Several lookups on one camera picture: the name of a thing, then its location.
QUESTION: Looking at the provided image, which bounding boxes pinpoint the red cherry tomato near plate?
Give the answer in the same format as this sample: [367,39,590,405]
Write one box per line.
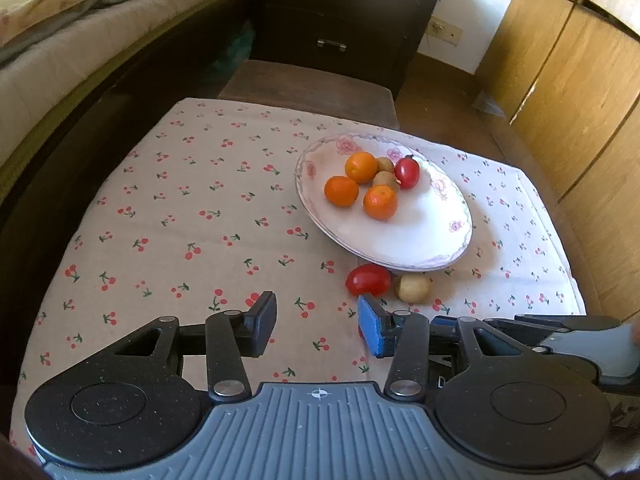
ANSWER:
[345,263,392,297]

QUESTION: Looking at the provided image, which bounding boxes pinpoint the cherry print tablecloth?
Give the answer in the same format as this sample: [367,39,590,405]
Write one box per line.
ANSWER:
[9,99,585,454]

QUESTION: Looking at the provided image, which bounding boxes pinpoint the dark wooden drawer cabinet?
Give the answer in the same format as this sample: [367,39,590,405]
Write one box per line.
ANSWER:
[250,0,437,93]

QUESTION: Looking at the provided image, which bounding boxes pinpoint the light wooden wardrobe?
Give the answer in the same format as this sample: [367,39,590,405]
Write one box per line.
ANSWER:
[476,0,639,321]

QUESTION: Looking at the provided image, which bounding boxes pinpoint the orange mandarin on plate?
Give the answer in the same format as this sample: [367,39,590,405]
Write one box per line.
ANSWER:
[345,152,378,184]

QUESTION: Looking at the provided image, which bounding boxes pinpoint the orange mandarin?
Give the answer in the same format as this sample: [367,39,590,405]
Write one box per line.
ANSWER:
[363,185,398,221]
[345,152,378,184]

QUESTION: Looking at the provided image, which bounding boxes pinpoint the dark wooden stool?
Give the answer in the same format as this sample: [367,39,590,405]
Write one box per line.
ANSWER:
[218,60,399,130]

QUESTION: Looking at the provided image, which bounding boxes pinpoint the beige mattress bed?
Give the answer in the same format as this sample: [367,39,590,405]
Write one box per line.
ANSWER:
[1,0,207,162]

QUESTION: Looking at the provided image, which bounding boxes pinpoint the small orange kumquat on plate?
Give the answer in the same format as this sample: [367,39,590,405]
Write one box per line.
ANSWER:
[323,176,359,208]

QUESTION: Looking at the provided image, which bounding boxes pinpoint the white wall socket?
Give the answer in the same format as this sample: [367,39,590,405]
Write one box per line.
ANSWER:
[426,16,463,46]

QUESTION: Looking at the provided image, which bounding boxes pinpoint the red cherry tomato on plate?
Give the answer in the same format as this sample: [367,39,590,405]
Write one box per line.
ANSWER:
[394,155,421,190]

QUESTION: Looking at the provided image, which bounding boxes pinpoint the white floral plate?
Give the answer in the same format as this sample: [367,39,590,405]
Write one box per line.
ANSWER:
[295,133,473,272]

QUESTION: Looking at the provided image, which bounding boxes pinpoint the tan longan on plate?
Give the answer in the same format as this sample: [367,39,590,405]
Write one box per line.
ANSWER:
[376,157,395,174]

